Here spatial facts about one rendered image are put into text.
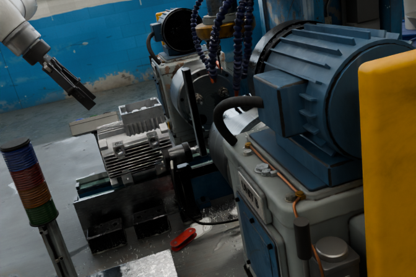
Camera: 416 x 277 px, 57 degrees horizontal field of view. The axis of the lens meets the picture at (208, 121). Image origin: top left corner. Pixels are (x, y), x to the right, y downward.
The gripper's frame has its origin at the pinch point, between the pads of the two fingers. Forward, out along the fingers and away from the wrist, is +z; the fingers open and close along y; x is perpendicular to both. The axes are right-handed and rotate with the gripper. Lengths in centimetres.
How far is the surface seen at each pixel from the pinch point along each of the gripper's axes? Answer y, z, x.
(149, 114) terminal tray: -10.9, 14.4, -11.0
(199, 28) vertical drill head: -8.8, 6.6, -38.5
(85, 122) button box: 18.0, 8.8, 10.3
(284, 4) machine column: -8, 19, -63
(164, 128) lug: -13.2, 19.8, -11.4
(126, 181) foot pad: -15.8, 22.8, 6.9
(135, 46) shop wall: 543, 75, -13
